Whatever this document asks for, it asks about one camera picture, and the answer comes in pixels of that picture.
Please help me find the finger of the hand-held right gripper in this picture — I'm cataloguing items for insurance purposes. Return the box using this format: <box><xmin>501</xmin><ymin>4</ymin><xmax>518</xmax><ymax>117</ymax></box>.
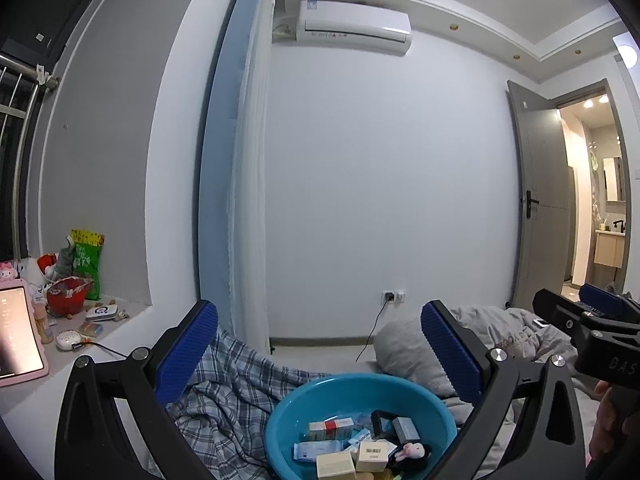
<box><xmin>579</xmin><ymin>282</ymin><xmax>640</xmax><ymax>318</ymax></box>
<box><xmin>531</xmin><ymin>287</ymin><xmax>640</xmax><ymax>345</ymax></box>

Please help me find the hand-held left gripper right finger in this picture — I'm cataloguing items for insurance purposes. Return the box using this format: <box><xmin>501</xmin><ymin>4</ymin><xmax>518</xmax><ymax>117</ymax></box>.
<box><xmin>420</xmin><ymin>299</ymin><xmax>587</xmax><ymax>480</ymax></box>

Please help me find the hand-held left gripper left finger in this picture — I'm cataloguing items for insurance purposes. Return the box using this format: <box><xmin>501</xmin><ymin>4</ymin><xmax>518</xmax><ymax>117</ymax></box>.
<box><xmin>53</xmin><ymin>299</ymin><xmax>220</xmax><ymax>480</ymax></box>

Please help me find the grey cardboard box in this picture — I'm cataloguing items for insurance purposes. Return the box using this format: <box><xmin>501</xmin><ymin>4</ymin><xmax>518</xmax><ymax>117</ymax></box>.
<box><xmin>391</xmin><ymin>416</ymin><xmax>418</xmax><ymax>443</ymax></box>

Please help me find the blue plastic basin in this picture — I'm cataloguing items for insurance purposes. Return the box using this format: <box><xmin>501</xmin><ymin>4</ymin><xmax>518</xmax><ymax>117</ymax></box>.
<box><xmin>263</xmin><ymin>372</ymin><xmax>458</xmax><ymax>480</ymax></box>

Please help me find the light blue box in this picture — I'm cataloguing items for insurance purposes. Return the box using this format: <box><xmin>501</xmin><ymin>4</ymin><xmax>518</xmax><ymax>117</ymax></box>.
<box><xmin>292</xmin><ymin>441</ymin><xmax>343</xmax><ymax>463</ymax></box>

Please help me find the person's right hand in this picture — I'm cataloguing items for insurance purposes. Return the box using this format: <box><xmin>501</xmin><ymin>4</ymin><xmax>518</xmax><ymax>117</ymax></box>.
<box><xmin>588</xmin><ymin>380</ymin><xmax>622</xmax><ymax>459</ymax></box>

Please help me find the grey duvet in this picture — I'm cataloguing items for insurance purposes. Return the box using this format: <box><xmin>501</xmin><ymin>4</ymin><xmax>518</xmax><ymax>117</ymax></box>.
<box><xmin>374</xmin><ymin>305</ymin><xmax>640</xmax><ymax>480</ymax></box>

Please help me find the wooden vanity cabinet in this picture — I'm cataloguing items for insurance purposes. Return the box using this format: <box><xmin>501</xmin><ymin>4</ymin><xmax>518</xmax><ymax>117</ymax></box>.
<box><xmin>594</xmin><ymin>230</ymin><xmax>627</xmax><ymax>267</ymax></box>

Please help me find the plaid cloth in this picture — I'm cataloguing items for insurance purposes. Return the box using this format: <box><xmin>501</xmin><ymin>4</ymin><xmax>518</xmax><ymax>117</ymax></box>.
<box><xmin>165</xmin><ymin>327</ymin><xmax>341</xmax><ymax>480</ymax></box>

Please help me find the bathroom mirror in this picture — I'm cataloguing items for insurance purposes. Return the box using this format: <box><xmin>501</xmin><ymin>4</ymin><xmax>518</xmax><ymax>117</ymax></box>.
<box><xmin>602</xmin><ymin>156</ymin><xmax>628</xmax><ymax>203</ymax></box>

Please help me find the white round device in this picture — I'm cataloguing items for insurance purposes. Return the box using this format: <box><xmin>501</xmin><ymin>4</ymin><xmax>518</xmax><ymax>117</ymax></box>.
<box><xmin>55</xmin><ymin>330</ymin><xmax>88</xmax><ymax>351</ymax></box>

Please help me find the cream box with barcode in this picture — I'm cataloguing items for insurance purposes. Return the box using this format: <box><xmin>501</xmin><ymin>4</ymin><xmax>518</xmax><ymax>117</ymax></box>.
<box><xmin>357</xmin><ymin>440</ymin><xmax>391</xmax><ymax>472</ymax></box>

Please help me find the red container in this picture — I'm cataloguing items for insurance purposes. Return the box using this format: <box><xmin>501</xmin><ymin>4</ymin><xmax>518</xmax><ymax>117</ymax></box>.
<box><xmin>46</xmin><ymin>277</ymin><xmax>93</xmax><ymax>317</ymax></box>

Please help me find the green snack bag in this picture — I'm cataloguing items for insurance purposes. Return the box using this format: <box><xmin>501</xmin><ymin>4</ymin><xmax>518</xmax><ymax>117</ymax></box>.
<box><xmin>70</xmin><ymin>230</ymin><xmax>106</xmax><ymax>301</ymax></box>

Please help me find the beige bottle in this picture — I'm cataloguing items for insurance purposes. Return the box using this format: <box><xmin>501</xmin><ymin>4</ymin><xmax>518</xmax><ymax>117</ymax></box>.
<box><xmin>32</xmin><ymin>300</ymin><xmax>53</xmax><ymax>345</ymax></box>

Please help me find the grey door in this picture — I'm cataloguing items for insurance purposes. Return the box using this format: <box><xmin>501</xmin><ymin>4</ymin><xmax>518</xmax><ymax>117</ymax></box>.
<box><xmin>506</xmin><ymin>79</ymin><xmax>573</xmax><ymax>308</ymax></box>

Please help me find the grey plush toy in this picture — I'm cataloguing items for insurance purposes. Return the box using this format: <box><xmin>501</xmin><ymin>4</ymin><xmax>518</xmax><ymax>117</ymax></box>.
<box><xmin>52</xmin><ymin>237</ymin><xmax>76</xmax><ymax>281</ymax></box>

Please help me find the plain cream box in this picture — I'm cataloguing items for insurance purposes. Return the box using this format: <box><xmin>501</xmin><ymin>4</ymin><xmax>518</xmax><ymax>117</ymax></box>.
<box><xmin>316</xmin><ymin>451</ymin><xmax>357</xmax><ymax>480</ymax></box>

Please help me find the blue curtain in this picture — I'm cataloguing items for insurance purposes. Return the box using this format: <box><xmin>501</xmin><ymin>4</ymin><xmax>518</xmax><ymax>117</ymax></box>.
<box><xmin>199</xmin><ymin>0</ymin><xmax>256</xmax><ymax>331</ymax></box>

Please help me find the white and red plush toy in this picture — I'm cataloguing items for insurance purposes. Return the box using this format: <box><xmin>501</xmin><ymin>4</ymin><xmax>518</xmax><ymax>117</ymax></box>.
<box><xmin>22</xmin><ymin>255</ymin><xmax>58</xmax><ymax>291</ymax></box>

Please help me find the pink tablet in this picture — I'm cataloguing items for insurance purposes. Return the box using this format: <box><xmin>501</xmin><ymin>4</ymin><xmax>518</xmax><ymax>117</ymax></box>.
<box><xmin>0</xmin><ymin>280</ymin><xmax>50</xmax><ymax>387</ymax></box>

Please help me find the white sheer curtain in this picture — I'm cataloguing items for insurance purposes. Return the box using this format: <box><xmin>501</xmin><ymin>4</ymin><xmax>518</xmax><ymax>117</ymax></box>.
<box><xmin>227</xmin><ymin>0</ymin><xmax>280</xmax><ymax>356</ymax></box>

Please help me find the metal window railing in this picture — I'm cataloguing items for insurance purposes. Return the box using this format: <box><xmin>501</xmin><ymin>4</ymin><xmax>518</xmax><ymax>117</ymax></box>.
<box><xmin>0</xmin><ymin>55</ymin><xmax>61</xmax><ymax>261</ymax></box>

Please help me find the white air conditioner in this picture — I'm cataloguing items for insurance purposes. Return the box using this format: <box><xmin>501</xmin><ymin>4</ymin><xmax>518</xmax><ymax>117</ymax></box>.
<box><xmin>295</xmin><ymin>0</ymin><xmax>413</xmax><ymax>56</ymax></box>

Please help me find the dark window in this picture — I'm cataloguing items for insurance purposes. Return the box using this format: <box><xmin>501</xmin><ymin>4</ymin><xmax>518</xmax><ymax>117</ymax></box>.
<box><xmin>0</xmin><ymin>0</ymin><xmax>108</xmax><ymax>61</ymax></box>

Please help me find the thin cable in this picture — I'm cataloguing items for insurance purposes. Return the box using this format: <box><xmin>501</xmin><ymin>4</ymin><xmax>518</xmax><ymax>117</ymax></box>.
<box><xmin>75</xmin><ymin>340</ymin><xmax>132</xmax><ymax>361</ymax></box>

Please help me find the black power cable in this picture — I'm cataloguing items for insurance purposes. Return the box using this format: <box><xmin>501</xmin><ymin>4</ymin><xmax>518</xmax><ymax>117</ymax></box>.
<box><xmin>355</xmin><ymin>297</ymin><xmax>388</xmax><ymax>363</ymax></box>

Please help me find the black square frame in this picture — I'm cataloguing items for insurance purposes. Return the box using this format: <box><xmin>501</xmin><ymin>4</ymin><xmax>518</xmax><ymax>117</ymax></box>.
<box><xmin>371</xmin><ymin>410</ymin><xmax>398</xmax><ymax>438</ymax></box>

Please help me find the black door handle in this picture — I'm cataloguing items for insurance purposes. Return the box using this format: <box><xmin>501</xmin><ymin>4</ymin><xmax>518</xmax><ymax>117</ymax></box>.
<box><xmin>520</xmin><ymin>190</ymin><xmax>541</xmax><ymax>220</ymax></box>

